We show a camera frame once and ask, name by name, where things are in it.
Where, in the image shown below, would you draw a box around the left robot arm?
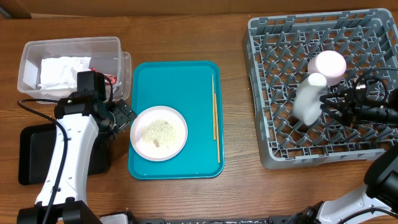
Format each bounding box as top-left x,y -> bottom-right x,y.
17,71 -> 137,223

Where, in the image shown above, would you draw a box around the grey bowl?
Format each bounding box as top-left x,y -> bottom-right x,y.
292,86 -> 327,126

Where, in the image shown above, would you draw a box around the teal serving tray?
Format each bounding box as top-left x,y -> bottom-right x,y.
128,61 -> 225,180

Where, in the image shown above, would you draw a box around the black tray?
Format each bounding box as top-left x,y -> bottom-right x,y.
18,123 -> 110,185

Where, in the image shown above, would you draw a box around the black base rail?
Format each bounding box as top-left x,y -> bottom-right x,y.
99,211 -> 312,224

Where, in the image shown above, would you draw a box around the white napkin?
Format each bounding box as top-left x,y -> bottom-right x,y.
38,57 -> 91,90

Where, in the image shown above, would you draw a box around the wooden chopstick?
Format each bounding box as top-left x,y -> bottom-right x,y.
211,74 -> 216,140
214,94 -> 221,163

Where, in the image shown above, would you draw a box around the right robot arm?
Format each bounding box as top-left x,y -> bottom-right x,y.
288,87 -> 397,223

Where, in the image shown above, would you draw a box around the large white plate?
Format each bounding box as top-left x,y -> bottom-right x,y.
130,106 -> 188,162

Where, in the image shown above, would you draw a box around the white cup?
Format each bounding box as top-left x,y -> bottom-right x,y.
296,73 -> 327,92

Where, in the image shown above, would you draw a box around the rice leftovers on plate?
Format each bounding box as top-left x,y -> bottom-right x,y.
142,119 -> 177,147

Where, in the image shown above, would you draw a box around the red snack wrapper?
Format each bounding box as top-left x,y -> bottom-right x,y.
88,68 -> 118,91

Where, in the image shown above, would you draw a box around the clear plastic bin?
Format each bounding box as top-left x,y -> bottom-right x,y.
17,37 -> 132,101

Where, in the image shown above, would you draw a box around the grey dishwasher rack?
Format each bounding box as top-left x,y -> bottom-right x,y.
243,9 -> 397,169

